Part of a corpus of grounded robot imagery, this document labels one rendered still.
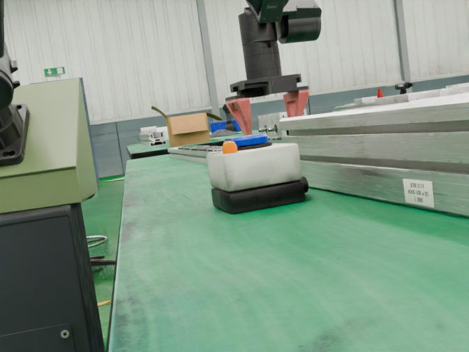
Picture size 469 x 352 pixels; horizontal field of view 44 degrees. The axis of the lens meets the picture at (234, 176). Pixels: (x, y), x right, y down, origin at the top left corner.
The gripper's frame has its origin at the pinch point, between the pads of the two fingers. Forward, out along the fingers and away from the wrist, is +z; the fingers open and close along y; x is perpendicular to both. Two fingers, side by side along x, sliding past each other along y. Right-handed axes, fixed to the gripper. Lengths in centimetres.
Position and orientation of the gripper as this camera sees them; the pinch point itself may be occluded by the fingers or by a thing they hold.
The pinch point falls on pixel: (272, 135)
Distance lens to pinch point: 93.6
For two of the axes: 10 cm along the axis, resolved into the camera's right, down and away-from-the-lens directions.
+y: 9.5, -1.6, 2.8
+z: 1.4, 9.9, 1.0
